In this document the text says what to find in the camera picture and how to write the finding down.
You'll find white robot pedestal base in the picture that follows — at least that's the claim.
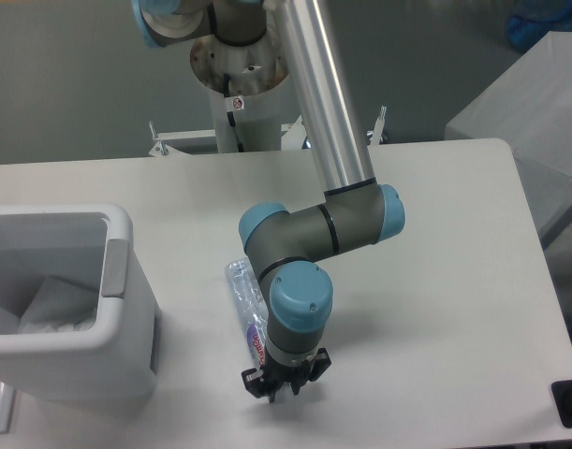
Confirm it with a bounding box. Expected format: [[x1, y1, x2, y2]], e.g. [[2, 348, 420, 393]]
[[147, 36, 389, 158]]

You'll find clear plastic wrapper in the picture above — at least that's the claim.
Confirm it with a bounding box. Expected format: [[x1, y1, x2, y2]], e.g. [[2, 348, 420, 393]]
[[18, 277, 98, 334]]

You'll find crushed clear plastic bottle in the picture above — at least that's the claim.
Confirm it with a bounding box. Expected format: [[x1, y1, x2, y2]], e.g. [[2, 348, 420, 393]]
[[225, 257, 269, 369]]

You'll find grey covered side table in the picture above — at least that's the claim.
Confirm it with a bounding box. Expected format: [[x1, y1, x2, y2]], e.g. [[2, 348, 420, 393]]
[[445, 32, 572, 247]]

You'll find white plastic trash can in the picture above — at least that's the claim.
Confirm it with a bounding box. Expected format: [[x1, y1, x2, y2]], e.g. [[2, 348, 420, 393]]
[[0, 203, 161, 400]]

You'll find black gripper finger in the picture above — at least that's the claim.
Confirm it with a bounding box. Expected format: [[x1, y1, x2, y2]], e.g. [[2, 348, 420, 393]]
[[241, 368, 279, 403], [290, 348, 331, 396]]

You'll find black device at table edge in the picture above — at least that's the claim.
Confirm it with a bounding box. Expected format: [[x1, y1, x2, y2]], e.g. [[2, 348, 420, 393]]
[[551, 380, 572, 428]]

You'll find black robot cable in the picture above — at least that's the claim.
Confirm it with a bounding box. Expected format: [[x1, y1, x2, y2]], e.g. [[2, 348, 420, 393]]
[[222, 73, 247, 153]]

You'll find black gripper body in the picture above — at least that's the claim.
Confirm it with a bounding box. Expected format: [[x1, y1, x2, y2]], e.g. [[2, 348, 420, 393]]
[[261, 352, 317, 389]]

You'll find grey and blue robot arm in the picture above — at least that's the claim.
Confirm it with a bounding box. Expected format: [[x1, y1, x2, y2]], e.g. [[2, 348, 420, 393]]
[[131, 1, 405, 399]]

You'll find blue bag in corner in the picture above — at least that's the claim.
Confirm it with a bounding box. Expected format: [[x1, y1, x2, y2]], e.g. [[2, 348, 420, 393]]
[[505, 0, 572, 53]]

